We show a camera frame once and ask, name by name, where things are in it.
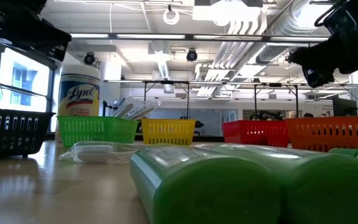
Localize black plastic basket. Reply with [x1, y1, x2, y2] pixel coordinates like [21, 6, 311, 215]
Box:
[0, 107, 57, 159]

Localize orange plastic basket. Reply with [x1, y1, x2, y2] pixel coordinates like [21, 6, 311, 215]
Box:
[285, 115, 358, 153]

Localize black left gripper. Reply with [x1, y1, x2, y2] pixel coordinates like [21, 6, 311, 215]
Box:
[0, 0, 72, 62]

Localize black frame stand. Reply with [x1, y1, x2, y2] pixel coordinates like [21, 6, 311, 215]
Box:
[252, 82, 300, 120]
[142, 80, 190, 120]

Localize small monitor on arm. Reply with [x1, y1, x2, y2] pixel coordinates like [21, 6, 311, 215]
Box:
[103, 98, 126, 118]

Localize white ceiling conduits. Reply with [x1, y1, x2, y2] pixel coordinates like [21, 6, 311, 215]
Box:
[196, 12, 270, 98]

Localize black computer monitor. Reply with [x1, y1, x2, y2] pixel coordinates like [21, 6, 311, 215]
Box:
[331, 96, 358, 118]

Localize white ceiling ring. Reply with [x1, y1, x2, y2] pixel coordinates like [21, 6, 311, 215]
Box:
[162, 8, 180, 26]

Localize white item in clear wrap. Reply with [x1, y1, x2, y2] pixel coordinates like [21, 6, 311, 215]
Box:
[58, 141, 140, 165]

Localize yellow plastic basket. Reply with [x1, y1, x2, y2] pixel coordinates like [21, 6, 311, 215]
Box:
[140, 118, 197, 146]

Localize clear wrapped toiletry item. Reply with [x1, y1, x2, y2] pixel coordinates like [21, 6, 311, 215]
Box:
[191, 141, 226, 149]

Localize green plastic basket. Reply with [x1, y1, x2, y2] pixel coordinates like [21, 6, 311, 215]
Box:
[57, 116, 139, 149]

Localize overhead light bar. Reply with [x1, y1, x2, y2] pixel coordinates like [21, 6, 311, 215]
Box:
[70, 32, 331, 44]

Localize Lysol wipes canister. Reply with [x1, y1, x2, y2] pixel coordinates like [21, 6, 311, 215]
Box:
[55, 64, 102, 142]

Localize red plastic basket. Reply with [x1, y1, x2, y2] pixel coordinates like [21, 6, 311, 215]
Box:
[221, 119, 291, 148]

